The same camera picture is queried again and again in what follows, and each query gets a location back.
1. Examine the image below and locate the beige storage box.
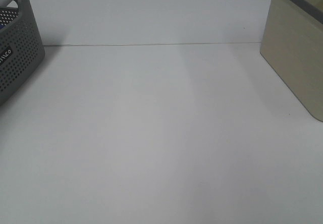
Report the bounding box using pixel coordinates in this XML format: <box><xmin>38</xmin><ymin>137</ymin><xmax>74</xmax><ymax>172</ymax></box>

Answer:
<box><xmin>260</xmin><ymin>0</ymin><xmax>322</xmax><ymax>121</ymax></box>

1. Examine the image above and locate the grey perforated plastic basket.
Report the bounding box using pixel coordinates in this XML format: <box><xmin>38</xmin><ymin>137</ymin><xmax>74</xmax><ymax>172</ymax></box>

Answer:
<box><xmin>1</xmin><ymin>0</ymin><xmax>45</xmax><ymax>104</ymax></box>

